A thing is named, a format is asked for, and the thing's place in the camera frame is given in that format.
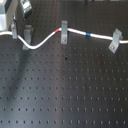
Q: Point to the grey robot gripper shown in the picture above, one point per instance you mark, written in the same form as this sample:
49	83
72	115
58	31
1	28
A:
26	8

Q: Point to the grey metal clip far left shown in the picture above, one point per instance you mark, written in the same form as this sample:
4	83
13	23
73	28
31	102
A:
14	29

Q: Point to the grey metal clip right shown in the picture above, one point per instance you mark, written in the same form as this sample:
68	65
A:
117	36

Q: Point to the grey metal clip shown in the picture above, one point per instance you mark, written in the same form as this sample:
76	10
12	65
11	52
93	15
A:
28	31
64	32
14	29
117	36

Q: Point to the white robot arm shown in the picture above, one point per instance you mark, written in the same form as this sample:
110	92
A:
8	9

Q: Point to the grey metal clip centre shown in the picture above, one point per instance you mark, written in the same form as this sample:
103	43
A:
64	32

